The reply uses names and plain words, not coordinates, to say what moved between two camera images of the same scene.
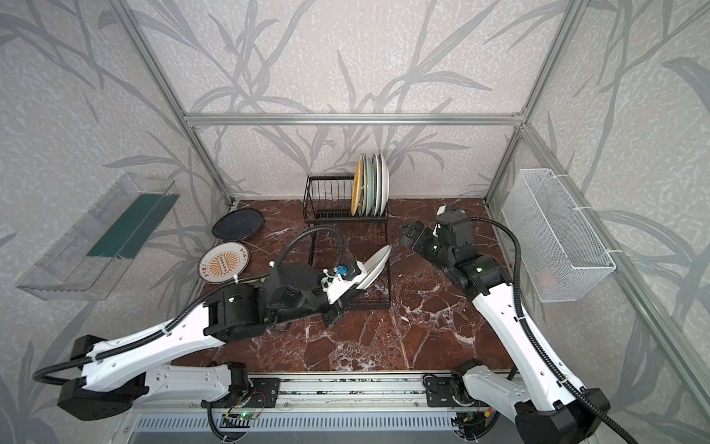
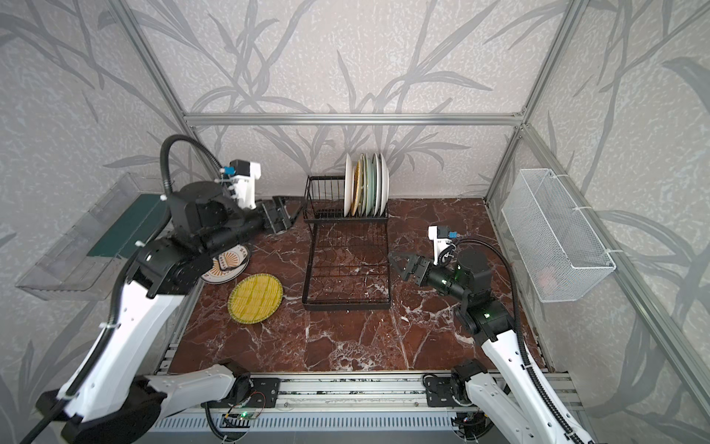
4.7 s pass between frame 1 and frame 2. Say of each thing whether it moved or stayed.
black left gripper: moved
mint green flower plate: stayed
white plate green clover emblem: moved
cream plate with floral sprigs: stayed
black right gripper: moved
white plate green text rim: stayed
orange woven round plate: stayed
